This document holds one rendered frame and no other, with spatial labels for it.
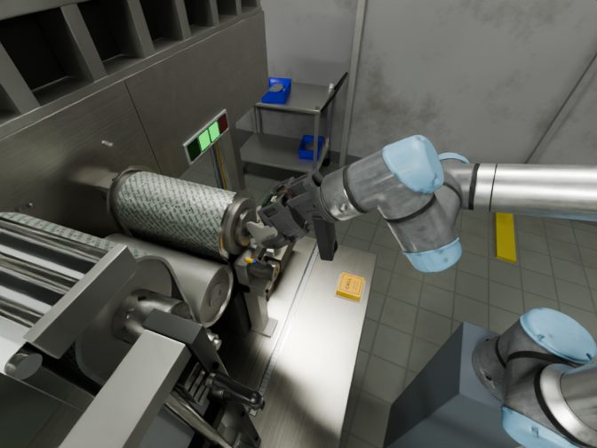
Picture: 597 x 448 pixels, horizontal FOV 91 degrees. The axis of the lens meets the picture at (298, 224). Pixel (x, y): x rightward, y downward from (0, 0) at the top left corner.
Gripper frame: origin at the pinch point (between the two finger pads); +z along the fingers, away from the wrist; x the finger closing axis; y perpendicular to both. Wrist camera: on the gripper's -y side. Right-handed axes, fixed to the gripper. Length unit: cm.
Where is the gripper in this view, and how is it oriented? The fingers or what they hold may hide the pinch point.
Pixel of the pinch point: (259, 238)
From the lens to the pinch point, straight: 60.2
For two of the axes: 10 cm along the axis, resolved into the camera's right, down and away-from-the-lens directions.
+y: -6.0, -6.9, -4.0
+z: -7.3, 2.7, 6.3
